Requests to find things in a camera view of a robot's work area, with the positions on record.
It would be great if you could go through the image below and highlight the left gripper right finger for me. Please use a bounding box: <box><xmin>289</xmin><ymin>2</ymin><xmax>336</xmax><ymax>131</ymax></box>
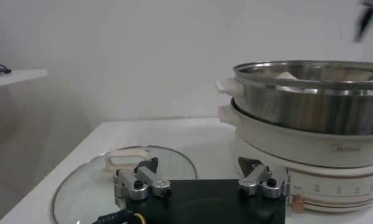
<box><xmin>237</xmin><ymin>156</ymin><xmax>290</xmax><ymax>199</ymax></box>

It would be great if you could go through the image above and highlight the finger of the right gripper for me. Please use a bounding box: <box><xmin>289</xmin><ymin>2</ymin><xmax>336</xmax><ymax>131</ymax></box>
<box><xmin>353</xmin><ymin>0</ymin><xmax>373</xmax><ymax>43</ymax></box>

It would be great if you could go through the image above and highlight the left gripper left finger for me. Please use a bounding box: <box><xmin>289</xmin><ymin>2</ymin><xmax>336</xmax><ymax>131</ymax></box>
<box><xmin>113</xmin><ymin>156</ymin><xmax>172</xmax><ymax>200</ymax></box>

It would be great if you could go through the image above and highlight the glass lid with cream handle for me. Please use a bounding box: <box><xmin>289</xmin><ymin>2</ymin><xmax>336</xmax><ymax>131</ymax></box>
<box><xmin>51</xmin><ymin>145</ymin><xmax>198</xmax><ymax>224</ymax></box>

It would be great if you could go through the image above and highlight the white steamed baozi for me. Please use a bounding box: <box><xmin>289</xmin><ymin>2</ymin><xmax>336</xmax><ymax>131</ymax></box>
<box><xmin>274</xmin><ymin>71</ymin><xmax>299</xmax><ymax>80</ymax></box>

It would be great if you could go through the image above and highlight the perforated stainless steel steamer basket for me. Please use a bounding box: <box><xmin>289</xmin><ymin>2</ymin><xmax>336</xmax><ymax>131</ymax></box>
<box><xmin>216</xmin><ymin>60</ymin><xmax>373</xmax><ymax>136</ymax></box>

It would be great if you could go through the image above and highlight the cream electric cooking pot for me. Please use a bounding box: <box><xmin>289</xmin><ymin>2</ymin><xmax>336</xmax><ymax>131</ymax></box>
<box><xmin>217</xmin><ymin>100</ymin><xmax>373</xmax><ymax>214</ymax></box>

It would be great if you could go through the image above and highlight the white side table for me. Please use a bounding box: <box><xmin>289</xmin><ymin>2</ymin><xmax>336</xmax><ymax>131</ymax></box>
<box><xmin>0</xmin><ymin>68</ymin><xmax>49</xmax><ymax>89</ymax></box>

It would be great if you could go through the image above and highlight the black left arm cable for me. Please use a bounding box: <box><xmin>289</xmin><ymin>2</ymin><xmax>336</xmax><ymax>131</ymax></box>
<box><xmin>93</xmin><ymin>209</ymin><xmax>146</xmax><ymax>224</ymax></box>

